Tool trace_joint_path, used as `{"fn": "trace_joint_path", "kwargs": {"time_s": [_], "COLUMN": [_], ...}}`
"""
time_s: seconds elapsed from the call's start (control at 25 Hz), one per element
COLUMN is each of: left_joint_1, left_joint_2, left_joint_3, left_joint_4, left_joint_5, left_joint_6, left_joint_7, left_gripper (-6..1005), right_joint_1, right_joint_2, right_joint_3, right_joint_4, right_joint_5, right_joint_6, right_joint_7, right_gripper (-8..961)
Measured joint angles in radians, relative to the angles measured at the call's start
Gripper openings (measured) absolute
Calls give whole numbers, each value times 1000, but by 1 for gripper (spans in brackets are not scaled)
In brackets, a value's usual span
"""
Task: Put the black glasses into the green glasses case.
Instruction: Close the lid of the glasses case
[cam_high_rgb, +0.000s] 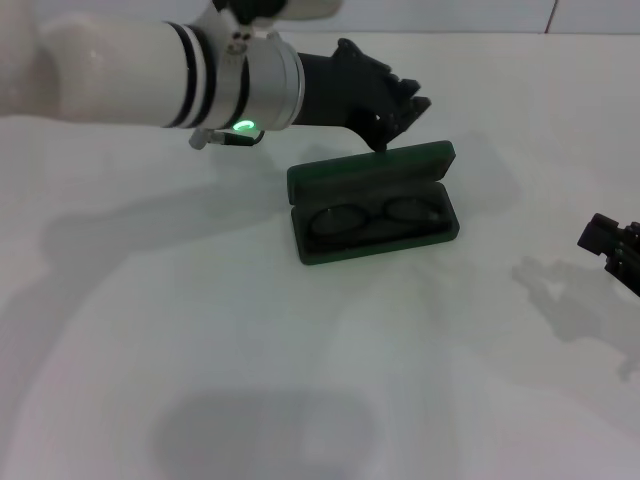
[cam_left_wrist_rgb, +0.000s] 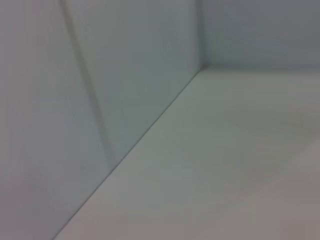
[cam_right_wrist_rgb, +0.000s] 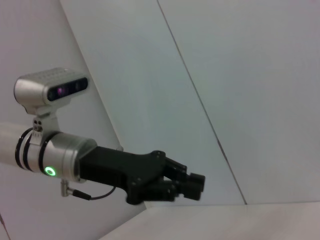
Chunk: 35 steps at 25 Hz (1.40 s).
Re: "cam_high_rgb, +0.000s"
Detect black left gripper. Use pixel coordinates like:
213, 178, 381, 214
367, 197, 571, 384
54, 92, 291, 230
293, 38, 433, 152

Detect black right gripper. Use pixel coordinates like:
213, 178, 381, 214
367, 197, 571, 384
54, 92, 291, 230
576, 212, 640, 300

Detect green glasses case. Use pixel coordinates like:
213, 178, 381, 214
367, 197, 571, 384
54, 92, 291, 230
286, 140, 460, 267

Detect black glasses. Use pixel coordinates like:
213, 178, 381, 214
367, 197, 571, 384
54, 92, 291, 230
304, 196, 452, 252

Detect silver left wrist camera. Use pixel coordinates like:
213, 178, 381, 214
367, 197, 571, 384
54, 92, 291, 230
213, 0, 345, 26

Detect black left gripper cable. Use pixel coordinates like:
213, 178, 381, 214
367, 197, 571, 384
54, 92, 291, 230
188, 127, 265, 150

